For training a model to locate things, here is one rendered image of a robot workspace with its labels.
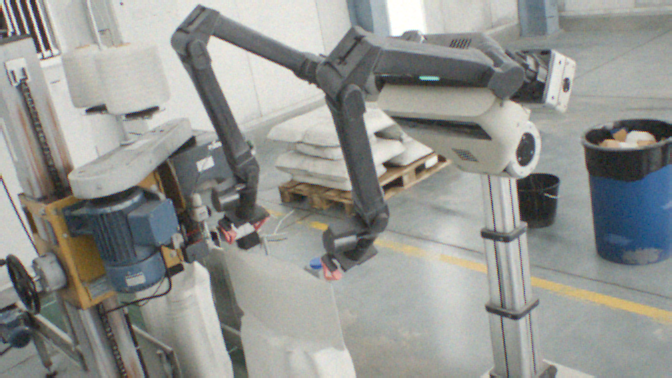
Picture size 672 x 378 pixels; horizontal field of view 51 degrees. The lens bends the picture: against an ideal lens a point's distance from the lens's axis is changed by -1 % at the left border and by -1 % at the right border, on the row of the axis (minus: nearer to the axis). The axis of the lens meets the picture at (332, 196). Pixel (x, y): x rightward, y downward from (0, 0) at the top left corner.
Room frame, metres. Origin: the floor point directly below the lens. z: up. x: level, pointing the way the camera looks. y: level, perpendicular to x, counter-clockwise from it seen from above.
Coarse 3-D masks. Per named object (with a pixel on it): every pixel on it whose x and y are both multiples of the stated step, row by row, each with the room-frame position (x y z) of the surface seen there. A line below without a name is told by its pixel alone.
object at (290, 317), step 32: (256, 256) 1.90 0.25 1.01; (256, 288) 1.83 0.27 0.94; (288, 288) 1.71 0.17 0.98; (320, 288) 1.64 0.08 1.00; (256, 320) 1.87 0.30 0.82; (288, 320) 1.73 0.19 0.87; (320, 320) 1.66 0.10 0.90; (256, 352) 1.81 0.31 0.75; (288, 352) 1.68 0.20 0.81; (320, 352) 1.65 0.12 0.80
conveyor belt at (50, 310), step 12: (48, 300) 3.31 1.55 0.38; (120, 300) 3.14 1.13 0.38; (132, 300) 3.11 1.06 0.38; (48, 312) 3.17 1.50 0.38; (60, 312) 3.14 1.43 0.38; (132, 312) 2.98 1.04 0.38; (60, 324) 3.01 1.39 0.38; (144, 324) 2.84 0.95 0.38; (228, 348) 2.49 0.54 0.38; (240, 360) 2.38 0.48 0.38; (240, 372) 2.29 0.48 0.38
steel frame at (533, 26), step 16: (352, 0) 7.95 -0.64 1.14; (368, 0) 7.80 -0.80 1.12; (384, 0) 7.77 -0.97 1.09; (528, 0) 9.92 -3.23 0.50; (544, 0) 9.57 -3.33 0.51; (352, 16) 7.92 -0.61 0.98; (368, 16) 7.83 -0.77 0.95; (384, 16) 7.74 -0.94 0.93; (528, 16) 9.94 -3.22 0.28; (544, 16) 9.68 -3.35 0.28; (384, 32) 7.73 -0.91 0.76; (528, 32) 9.94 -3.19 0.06; (544, 32) 9.53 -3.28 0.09; (560, 32) 9.67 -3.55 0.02
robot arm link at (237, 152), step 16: (192, 48) 1.65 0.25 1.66; (192, 64) 1.68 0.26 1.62; (208, 64) 1.68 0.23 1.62; (192, 80) 1.72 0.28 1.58; (208, 80) 1.72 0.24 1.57; (208, 96) 1.72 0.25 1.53; (224, 96) 1.75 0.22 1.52; (208, 112) 1.74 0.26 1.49; (224, 112) 1.75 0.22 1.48; (224, 128) 1.75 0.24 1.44; (224, 144) 1.77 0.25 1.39; (240, 144) 1.78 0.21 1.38; (240, 160) 1.77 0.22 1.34; (256, 160) 1.80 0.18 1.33; (240, 176) 1.79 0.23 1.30
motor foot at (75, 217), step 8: (64, 208) 1.76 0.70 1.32; (72, 208) 1.77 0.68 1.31; (80, 208) 1.78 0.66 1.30; (64, 216) 1.75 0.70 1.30; (72, 216) 1.76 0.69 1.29; (80, 216) 1.77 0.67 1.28; (72, 224) 1.76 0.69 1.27; (80, 224) 1.77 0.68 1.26; (88, 224) 1.74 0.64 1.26; (72, 232) 1.75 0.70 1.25; (80, 232) 1.75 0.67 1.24; (88, 232) 1.73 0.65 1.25
